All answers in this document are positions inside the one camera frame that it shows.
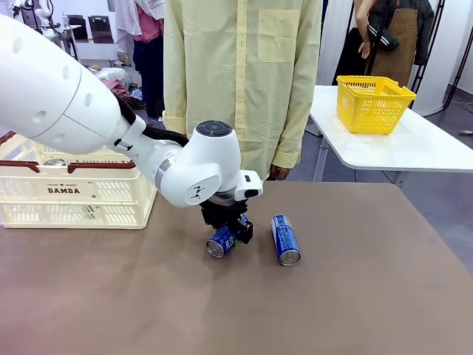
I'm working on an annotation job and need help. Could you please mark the black square panel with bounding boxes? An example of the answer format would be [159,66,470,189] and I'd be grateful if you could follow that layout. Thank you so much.
[68,14,89,41]
[88,15,114,45]

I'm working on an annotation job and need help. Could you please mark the person's left hand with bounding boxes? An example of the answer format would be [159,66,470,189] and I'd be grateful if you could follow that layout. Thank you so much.
[268,165,293,181]

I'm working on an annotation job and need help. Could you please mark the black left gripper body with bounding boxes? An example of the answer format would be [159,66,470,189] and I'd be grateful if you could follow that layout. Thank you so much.
[200,198,248,227]

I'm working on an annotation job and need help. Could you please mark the person in yellow gown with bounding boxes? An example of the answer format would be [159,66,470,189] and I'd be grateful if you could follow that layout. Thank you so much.
[162,0,325,182]

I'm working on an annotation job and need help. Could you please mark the person's right forearm yellow sleeve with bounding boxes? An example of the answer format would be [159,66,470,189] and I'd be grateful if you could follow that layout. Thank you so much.
[162,70,190,137]

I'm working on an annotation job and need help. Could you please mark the pile of clothes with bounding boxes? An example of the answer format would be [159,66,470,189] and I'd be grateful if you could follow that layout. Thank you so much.
[94,66,144,109]

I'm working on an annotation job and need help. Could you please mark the yellow plastic basket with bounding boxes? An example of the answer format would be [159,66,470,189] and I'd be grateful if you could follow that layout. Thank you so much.
[336,75,418,135]

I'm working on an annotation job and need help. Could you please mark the white side table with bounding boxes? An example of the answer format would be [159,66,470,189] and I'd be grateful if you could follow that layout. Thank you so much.
[308,84,473,175]

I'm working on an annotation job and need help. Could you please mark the blue drink can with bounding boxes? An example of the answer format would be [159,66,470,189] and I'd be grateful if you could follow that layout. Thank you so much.
[205,224,237,259]
[270,214,302,267]

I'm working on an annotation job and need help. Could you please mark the person in brown apron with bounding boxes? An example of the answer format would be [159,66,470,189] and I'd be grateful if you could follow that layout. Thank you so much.
[342,0,436,89]

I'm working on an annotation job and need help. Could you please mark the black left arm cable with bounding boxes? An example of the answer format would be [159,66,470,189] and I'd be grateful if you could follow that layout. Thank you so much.
[117,96,190,148]

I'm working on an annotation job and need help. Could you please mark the person's left forearm yellow sleeve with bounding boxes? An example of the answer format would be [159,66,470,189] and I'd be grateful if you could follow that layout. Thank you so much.
[270,88,317,170]

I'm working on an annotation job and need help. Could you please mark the hanging clothes on rack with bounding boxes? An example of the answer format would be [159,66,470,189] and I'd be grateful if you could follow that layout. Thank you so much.
[114,0,166,120]

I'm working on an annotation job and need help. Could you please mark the black tripod stand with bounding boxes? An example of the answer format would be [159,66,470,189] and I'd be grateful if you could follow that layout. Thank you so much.
[411,0,473,111]

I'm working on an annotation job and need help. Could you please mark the cream basket brown rim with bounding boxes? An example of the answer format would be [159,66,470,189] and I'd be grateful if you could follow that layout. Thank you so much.
[0,131,159,231]

